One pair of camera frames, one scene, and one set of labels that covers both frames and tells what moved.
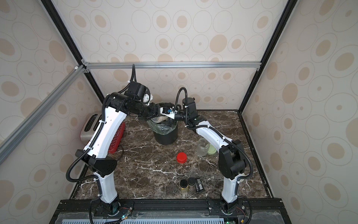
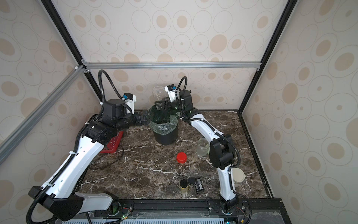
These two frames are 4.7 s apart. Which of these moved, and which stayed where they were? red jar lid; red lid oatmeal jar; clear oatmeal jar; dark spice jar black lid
Moved: red lid oatmeal jar
Stayed: red jar lid; dark spice jar black lid; clear oatmeal jar
